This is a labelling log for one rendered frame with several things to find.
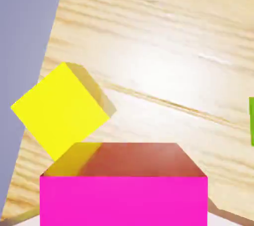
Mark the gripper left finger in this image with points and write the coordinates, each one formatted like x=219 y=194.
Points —
x=25 y=220

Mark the small pink cube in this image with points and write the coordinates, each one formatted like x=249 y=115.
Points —
x=123 y=200

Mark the small yellow cube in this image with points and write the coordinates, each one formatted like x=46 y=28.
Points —
x=59 y=108

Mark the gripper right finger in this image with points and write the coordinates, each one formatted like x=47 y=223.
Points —
x=222 y=219

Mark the small green cube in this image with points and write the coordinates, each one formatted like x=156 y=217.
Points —
x=252 y=122

